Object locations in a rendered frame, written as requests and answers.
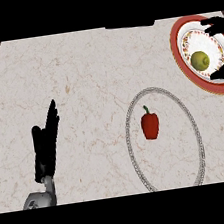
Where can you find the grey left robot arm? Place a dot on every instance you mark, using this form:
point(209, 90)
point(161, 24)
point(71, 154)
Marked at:
point(39, 199)

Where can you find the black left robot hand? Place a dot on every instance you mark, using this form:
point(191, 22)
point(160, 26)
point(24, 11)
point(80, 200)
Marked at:
point(45, 150)

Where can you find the white floral plate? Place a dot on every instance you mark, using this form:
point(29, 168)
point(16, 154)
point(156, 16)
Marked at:
point(217, 48)

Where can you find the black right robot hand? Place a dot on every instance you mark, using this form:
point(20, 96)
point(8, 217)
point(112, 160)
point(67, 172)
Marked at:
point(219, 25)

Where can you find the red round plate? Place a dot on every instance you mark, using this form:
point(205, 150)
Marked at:
point(176, 51)

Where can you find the red bell pepper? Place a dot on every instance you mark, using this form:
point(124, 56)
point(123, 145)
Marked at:
point(150, 125)

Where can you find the oval grey-rimmed placemat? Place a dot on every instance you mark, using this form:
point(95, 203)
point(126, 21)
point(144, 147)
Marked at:
point(177, 145)

